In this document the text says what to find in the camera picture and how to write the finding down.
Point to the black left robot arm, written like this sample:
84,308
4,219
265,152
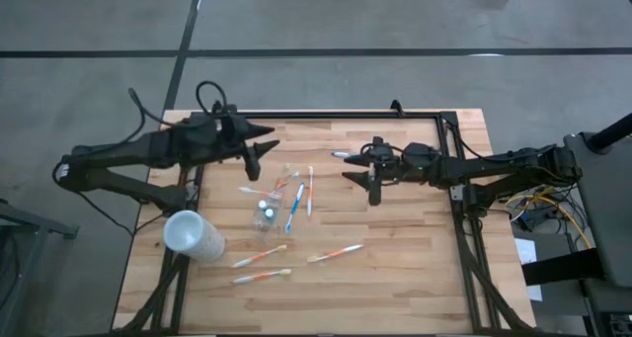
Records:
123,149

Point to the grey metal table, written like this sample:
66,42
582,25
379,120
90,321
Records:
34,222

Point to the small blue mouthwash bottle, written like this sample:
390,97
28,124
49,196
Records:
269,213
262,204

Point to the black flat bar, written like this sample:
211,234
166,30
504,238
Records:
563,268

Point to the white paper sheet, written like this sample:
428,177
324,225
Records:
526,250

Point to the grey cart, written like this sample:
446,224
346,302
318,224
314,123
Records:
602,203

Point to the clear acrylic organizer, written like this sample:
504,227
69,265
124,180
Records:
261,223

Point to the white cylindrical wipes canister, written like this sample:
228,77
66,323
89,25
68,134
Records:
190,235

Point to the black aluminium table frame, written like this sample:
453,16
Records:
321,115

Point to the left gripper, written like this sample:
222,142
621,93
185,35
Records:
234,139

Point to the blue and white toothbrush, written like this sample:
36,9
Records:
338,154
295,206

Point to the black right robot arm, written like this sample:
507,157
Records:
494,166

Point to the black pole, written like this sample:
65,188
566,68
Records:
612,132

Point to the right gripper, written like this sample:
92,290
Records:
385,164

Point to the dark cabinet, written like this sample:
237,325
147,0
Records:
607,307

